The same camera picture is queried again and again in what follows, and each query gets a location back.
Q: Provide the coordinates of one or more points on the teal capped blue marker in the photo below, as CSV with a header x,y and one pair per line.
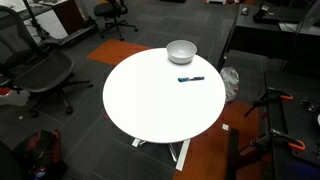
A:
x,y
191,79

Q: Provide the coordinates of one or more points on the white bowl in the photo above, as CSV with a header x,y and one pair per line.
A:
x,y
181,53

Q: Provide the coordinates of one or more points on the white table base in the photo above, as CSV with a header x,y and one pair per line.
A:
x,y
183,156

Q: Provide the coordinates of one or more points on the small white paper tag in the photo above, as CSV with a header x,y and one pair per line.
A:
x,y
225,127

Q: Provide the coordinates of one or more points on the black swivel office chair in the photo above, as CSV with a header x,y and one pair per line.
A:
x,y
110,9

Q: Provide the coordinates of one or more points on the black electric scooter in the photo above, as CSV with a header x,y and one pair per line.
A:
x,y
73,35

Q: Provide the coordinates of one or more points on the black desk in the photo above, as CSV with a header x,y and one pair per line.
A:
x,y
260,36

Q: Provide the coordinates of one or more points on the grey computer mouse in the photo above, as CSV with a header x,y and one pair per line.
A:
x,y
245,10

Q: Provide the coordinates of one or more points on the black mesh office chair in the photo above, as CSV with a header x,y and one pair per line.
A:
x,y
43,71

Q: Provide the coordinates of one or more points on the dark brown cabinet panel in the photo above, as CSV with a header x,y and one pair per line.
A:
x,y
68,15

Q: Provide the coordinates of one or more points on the white desk with drawers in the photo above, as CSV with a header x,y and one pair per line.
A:
x,y
50,23

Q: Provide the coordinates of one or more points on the black desk phone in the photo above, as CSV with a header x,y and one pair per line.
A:
x,y
265,13

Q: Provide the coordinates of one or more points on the red and black backpack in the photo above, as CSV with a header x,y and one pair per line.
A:
x,y
43,150

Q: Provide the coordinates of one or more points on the small white floor scrap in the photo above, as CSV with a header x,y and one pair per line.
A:
x,y
20,117

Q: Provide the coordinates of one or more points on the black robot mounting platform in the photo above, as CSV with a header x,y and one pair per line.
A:
x,y
300,133

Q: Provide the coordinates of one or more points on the silver laptop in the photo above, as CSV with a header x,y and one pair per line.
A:
x,y
310,16

